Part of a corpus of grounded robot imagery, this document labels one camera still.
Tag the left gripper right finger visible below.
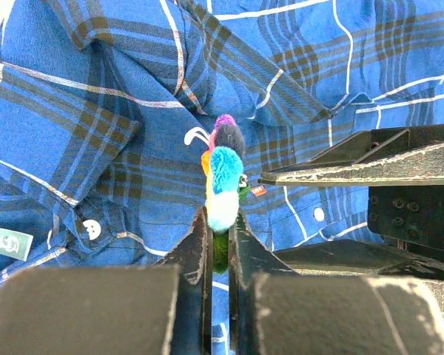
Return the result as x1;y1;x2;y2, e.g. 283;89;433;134
229;214;444;354

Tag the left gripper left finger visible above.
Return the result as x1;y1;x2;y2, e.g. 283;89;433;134
0;207;212;354

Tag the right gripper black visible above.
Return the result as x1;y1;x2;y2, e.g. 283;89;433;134
258;123;444;319

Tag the colourful flower plush brooch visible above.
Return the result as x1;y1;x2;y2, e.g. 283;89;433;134
184;114;250;274

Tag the blue plaid shirt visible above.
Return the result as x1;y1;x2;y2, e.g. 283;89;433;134
0;1;444;354

